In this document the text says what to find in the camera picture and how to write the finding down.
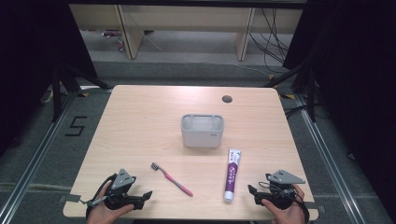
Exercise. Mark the grey tape strip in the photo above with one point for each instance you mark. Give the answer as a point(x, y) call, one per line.
point(71, 198)
point(314, 207)

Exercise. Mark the dark curtain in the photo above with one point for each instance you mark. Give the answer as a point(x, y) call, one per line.
point(28, 62)
point(358, 77)

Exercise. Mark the person's left hand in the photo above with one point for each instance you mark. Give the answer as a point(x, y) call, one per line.
point(104, 216)

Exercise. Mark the black metal stand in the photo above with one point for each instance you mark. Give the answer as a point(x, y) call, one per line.
point(57, 93)
point(311, 93)

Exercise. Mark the metal floor rail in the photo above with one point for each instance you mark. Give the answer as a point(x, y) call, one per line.
point(34, 161)
point(330, 161)

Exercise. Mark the grey plastic organiser container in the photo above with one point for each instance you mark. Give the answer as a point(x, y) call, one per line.
point(202, 137)

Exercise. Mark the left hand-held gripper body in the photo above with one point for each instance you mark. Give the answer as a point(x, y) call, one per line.
point(123, 180)

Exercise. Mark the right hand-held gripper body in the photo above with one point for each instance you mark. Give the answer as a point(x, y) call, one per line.
point(285, 178)

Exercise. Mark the person's right hand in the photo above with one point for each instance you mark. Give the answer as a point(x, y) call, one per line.
point(289, 216)

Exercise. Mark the pink and grey toothbrush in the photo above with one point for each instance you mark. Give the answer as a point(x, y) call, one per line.
point(174, 182)

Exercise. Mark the small red and white item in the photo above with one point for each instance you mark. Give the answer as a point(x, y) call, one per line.
point(120, 43)

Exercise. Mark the yellow and black tape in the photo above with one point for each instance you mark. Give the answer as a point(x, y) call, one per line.
point(288, 96)
point(83, 94)

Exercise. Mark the white and purple toothpaste tube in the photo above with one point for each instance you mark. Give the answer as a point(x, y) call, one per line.
point(232, 174)

